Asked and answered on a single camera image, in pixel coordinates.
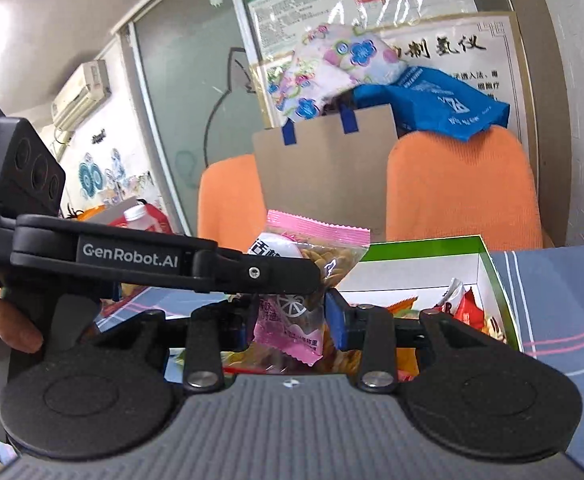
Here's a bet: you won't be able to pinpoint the brown paper bag blue handles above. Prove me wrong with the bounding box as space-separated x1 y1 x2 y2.
252 105 400 242

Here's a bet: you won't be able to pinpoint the pink snack packet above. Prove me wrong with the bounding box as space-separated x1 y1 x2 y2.
247 210 371 365

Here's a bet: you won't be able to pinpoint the green and white cardboard box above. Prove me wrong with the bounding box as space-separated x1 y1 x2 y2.
337 234 525 356

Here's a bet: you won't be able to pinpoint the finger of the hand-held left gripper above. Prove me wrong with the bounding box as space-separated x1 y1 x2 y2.
192 249 323 296

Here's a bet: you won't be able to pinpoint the yellow snack packet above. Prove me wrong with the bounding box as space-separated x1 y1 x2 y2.
317 327 420 378

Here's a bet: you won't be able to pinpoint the blue striped tablecloth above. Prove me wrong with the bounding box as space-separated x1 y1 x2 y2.
96 242 584 478

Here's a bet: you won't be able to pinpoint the floral printed cloth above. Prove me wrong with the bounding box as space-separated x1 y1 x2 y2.
267 24 409 126

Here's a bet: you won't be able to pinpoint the orange fabric chair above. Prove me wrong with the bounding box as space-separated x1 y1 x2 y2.
386 126 545 253
197 154 273 253

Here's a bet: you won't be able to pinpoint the red snack packet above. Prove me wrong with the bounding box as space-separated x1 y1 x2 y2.
434 277 503 342

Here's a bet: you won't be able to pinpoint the red bottle white cap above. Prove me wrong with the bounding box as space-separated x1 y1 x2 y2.
106 202 173 236

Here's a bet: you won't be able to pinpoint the person's left hand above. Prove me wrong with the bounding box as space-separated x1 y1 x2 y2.
0 297 45 386

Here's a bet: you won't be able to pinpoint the orange snack packet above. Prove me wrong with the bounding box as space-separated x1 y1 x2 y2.
349 295 419 319

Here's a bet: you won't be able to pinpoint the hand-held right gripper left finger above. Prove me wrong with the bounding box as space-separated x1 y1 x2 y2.
92 302 253 393

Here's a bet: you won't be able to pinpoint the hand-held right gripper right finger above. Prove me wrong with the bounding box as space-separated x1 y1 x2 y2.
324 287 523 393

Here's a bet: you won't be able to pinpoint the blue flower wall decoration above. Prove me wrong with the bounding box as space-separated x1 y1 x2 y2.
74 147 155 206

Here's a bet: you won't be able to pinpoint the blue plastic bag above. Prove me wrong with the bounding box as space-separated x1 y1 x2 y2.
342 66 512 142

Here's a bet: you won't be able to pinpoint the white air conditioner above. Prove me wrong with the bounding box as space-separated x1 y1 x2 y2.
50 60 111 131

